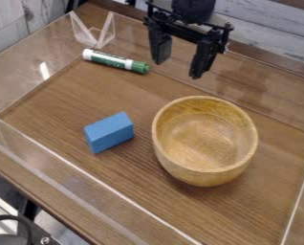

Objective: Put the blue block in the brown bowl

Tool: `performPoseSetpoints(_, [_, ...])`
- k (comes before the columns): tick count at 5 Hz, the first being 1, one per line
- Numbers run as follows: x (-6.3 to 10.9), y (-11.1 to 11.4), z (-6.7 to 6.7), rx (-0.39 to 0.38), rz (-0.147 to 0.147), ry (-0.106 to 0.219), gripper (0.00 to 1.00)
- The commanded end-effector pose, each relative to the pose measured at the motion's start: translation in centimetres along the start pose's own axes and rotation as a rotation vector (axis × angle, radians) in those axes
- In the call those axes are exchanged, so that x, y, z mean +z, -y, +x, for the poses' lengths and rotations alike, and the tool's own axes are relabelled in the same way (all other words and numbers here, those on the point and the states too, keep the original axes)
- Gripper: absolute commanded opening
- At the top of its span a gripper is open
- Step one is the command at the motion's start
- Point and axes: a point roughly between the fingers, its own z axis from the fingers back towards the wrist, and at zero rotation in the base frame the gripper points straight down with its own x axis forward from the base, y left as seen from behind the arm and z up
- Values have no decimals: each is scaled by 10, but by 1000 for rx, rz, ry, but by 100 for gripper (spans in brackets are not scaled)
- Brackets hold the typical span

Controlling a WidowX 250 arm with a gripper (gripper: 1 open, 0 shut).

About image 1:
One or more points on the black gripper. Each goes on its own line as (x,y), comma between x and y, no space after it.
(191,20)

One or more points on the blue rectangular block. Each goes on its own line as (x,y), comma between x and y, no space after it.
(108,132)

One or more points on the brown wooden bowl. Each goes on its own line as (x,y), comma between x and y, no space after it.
(206,140)

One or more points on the clear acrylic triangular stand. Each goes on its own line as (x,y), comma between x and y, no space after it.
(94,37)

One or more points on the green and white marker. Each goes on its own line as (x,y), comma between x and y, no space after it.
(116,61)

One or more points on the clear acrylic tray wall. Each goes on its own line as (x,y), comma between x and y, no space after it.
(95,210)

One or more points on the black metal bracket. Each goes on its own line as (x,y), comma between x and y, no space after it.
(40,236)

